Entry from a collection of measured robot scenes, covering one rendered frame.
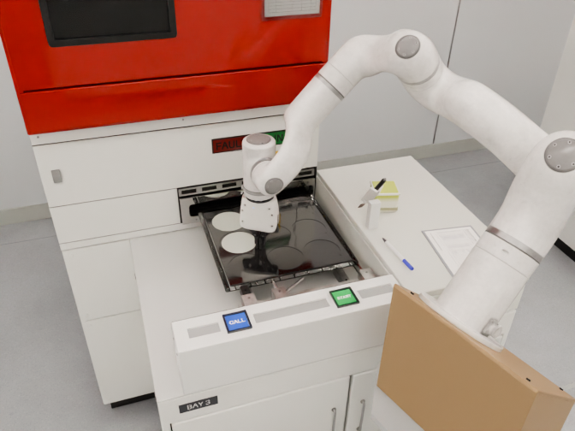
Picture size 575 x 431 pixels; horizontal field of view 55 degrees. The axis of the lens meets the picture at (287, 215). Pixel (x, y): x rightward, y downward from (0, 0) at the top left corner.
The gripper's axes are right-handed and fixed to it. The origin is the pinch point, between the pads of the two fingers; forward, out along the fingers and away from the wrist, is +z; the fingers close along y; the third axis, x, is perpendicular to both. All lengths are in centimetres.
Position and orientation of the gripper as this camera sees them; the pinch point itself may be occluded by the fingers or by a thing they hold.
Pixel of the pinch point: (260, 240)
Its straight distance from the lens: 155.3
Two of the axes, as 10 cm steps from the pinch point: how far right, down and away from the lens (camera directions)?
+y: 9.7, 1.6, -2.0
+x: 2.5, -5.5, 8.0
